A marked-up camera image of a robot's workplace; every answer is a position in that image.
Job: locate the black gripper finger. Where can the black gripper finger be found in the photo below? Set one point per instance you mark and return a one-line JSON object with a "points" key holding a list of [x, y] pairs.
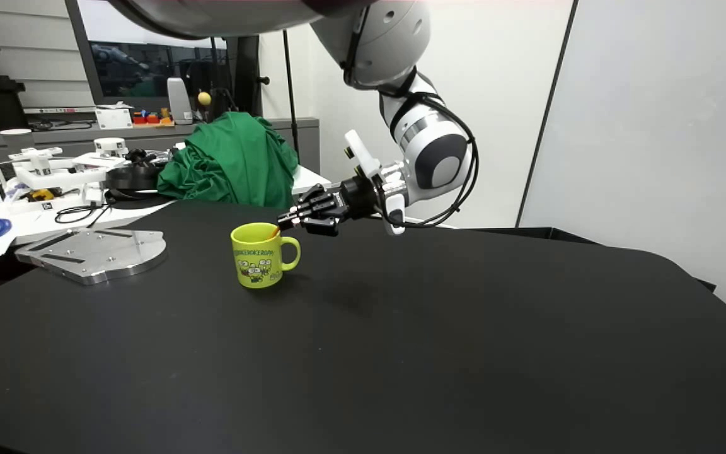
{"points": [[321, 222], [319, 200]]}

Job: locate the thin black panel strip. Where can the thin black panel strip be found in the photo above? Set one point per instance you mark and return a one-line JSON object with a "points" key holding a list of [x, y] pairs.
{"points": [[547, 113]]}

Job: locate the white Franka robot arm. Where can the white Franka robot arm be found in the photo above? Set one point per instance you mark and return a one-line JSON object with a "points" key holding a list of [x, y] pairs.
{"points": [[379, 34]]}

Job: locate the orange red items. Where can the orange red items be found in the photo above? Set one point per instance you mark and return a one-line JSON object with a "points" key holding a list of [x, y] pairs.
{"points": [[153, 118]]}

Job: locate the large black framed monitor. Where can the large black framed monitor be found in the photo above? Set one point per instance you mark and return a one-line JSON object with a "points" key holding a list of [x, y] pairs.
{"points": [[151, 72]]}

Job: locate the white side table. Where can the white side table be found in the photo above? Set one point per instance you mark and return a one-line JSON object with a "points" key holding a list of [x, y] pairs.
{"points": [[307, 179]]}

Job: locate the yellow ball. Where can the yellow ball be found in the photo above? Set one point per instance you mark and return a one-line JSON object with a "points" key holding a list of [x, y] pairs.
{"points": [[204, 99]]}

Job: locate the yellow-green printed mug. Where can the yellow-green printed mug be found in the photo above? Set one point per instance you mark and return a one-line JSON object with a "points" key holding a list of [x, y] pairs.
{"points": [[252, 261]]}

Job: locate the silver metal mounting plate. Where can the silver metal mounting plate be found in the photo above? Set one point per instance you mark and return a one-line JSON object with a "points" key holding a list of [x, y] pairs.
{"points": [[93, 253]]}

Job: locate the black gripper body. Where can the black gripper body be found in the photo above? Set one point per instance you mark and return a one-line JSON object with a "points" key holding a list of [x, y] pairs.
{"points": [[364, 200]]}

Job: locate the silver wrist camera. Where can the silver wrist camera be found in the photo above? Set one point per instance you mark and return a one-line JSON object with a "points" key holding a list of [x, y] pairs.
{"points": [[360, 155]]}

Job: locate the black column stand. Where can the black column stand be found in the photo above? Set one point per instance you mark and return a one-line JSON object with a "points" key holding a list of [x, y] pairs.
{"points": [[244, 77]]}

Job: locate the white speaker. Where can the white speaker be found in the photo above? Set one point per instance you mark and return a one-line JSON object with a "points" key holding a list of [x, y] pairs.
{"points": [[180, 103]]}

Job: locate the white printed device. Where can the white printed device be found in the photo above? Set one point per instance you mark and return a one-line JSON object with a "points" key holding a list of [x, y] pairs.
{"points": [[43, 164]]}

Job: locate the green cloth pile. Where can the green cloth pile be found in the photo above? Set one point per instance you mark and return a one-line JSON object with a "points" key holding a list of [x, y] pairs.
{"points": [[227, 164]]}

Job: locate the thin black stand pole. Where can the thin black stand pole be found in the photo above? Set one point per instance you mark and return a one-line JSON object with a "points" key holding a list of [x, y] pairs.
{"points": [[291, 91]]}

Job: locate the grey cabinet counter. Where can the grey cabinet counter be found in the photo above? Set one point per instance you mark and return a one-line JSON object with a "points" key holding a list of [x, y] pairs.
{"points": [[68, 137]]}

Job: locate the small white box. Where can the small white box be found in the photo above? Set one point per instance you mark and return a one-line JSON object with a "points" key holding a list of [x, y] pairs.
{"points": [[111, 118]]}

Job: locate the yellow small tool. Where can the yellow small tool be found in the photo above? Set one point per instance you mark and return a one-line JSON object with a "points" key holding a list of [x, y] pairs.
{"points": [[40, 196]]}

